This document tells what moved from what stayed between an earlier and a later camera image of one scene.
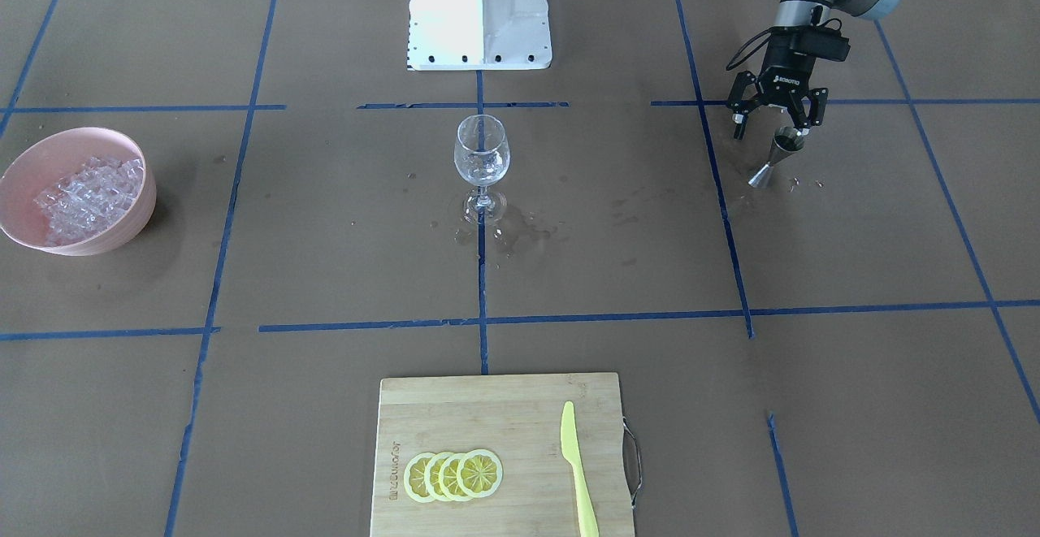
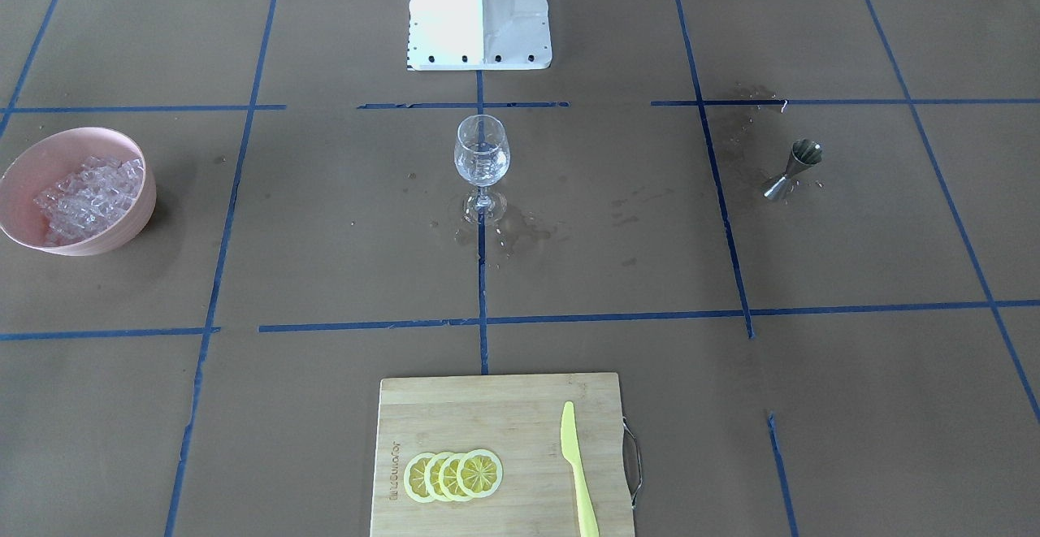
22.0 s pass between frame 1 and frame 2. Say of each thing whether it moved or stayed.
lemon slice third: stayed
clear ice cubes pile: stayed
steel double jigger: moved
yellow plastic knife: stayed
